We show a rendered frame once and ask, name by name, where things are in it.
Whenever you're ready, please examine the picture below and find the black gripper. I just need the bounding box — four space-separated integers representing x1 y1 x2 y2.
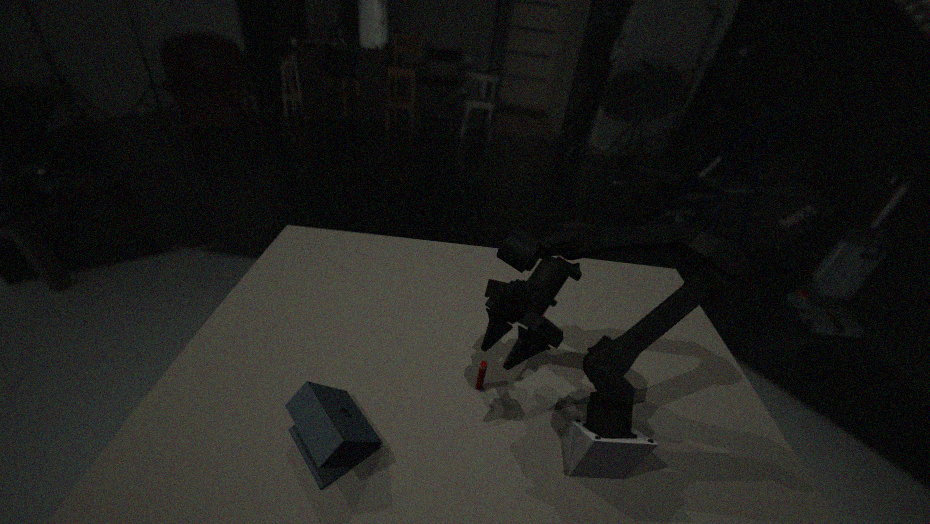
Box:
481 277 563 370

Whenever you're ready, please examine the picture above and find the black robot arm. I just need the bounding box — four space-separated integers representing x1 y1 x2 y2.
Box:
485 221 750 439

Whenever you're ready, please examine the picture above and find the dark red peg with grey band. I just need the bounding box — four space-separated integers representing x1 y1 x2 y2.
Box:
476 361 488 390

